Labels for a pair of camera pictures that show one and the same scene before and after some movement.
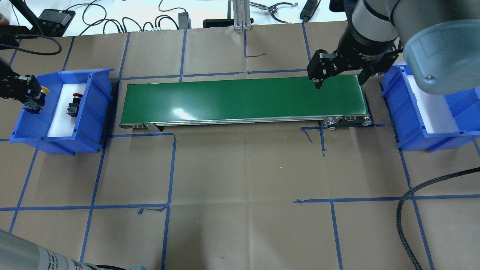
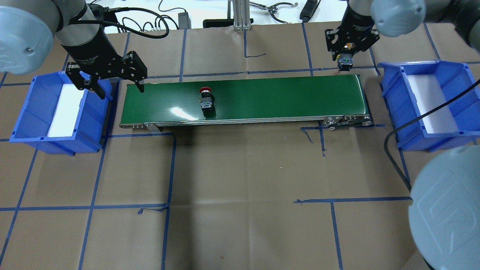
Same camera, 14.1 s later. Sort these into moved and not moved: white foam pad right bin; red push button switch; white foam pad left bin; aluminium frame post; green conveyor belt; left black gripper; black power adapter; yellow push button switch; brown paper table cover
Moved: yellow push button switch; left black gripper; red push button switch
Not moved: green conveyor belt; black power adapter; aluminium frame post; white foam pad left bin; brown paper table cover; white foam pad right bin
